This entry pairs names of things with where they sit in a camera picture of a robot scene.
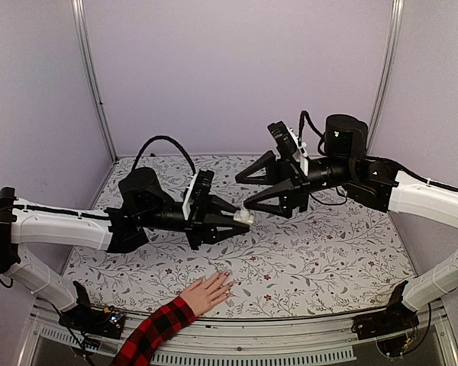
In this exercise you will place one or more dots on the red black plaid sleeve forearm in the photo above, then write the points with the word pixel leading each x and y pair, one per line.
pixel 159 327

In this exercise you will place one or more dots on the aluminium corner post left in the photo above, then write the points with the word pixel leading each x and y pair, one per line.
pixel 92 80

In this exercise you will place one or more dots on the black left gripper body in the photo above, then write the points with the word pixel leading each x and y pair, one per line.
pixel 195 230

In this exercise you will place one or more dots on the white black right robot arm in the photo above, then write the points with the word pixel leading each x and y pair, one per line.
pixel 384 185

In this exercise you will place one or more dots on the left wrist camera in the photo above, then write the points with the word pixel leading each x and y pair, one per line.
pixel 199 187

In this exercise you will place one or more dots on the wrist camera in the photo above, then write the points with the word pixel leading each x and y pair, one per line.
pixel 199 187
pixel 288 145

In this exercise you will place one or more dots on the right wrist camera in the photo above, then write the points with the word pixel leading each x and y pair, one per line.
pixel 288 145

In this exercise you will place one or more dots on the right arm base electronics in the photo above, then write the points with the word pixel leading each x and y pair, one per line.
pixel 395 321

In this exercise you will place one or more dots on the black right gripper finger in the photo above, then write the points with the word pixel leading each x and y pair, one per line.
pixel 264 171
pixel 267 201

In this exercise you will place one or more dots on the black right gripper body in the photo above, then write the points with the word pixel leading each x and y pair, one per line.
pixel 301 184

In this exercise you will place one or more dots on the aluminium corner post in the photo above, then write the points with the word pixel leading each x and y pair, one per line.
pixel 391 45
pixel 92 80

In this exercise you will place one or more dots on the aluminium front frame rail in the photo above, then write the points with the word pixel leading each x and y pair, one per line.
pixel 320 340

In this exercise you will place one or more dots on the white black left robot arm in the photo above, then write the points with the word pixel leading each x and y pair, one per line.
pixel 145 206

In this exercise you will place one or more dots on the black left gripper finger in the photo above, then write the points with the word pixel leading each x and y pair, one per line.
pixel 218 205
pixel 221 231

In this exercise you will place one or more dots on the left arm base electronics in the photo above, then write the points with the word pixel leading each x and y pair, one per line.
pixel 108 322

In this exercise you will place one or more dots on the person's left hand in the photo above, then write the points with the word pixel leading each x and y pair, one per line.
pixel 206 293

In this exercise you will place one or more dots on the clear nail polish bottle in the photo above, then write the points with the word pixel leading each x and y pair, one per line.
pixel 244 216

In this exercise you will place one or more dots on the aluminium corner post right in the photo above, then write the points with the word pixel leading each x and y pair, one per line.
pixel 391 45

